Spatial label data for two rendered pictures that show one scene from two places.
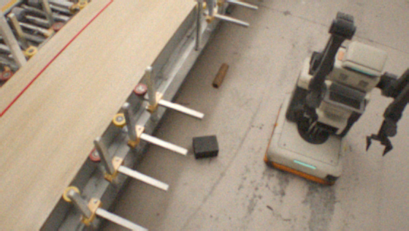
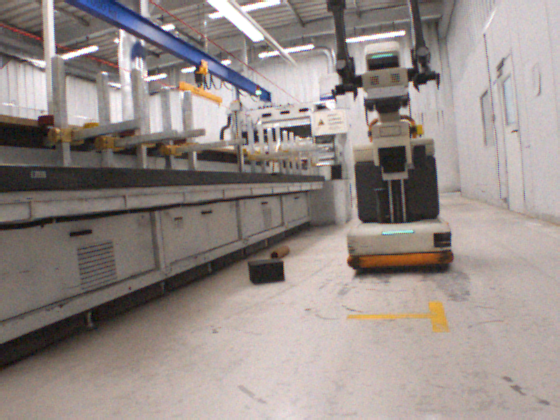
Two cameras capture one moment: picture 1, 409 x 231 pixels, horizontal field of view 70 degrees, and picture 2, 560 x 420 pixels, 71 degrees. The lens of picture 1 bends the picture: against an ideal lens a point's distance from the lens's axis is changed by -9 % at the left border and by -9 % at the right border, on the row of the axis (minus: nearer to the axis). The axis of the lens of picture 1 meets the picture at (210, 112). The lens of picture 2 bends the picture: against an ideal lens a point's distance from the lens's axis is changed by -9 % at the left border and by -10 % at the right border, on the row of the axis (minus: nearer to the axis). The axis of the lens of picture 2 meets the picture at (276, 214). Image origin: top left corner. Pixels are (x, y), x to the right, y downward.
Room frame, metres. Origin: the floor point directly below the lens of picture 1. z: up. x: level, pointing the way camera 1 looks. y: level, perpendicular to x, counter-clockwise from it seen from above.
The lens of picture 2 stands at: (-1.22, -0.18, 0.54)
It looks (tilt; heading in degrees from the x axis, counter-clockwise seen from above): 3 degrees down; 2
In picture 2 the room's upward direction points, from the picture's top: 5 degrees counter-clockwise
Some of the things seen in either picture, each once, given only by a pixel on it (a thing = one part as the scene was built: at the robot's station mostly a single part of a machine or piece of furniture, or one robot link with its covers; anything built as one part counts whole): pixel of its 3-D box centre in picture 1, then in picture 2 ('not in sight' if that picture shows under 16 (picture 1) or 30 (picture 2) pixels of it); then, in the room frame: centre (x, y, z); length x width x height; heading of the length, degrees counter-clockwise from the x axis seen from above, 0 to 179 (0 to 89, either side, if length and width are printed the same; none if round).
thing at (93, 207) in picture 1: (90, 212); (109, 143); (0.48, 0.55, 0.80); 0.14 x 0.06 x 0.05; 165
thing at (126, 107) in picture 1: (131, 131); (167, 132); (0.94, 0.42, 0.90); 0.04 x 0.04 x 0.48; 75
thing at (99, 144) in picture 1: (107, 164); (138, 118); (0.70, 0.49, 0.94); 0.04 x 0.04 x 0.48; 75
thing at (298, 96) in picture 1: (327, 99); (395, 174); (1.63, -0.89, 0.59); 0.55 x 0.34 x 0.83; 74
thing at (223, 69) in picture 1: (220, 75); (280, 253); (2.27, -0.06, 0.04); 0.30 x 0.08 x 0.08; 165
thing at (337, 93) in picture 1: (342, 101); (387, 104); (1.26, -0.79, 0.99); 0.28 x 0.16 x 0.22; 74
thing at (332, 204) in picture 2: not in sight; (290, 163); (5.32, -0.22, 0.95); 1.65 x 0.70 x 1.90; 75
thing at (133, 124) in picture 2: not in sight; (89, 133); (0.23, 0.52, 0.81); 0.43 x 0.03 x 0.04; 75
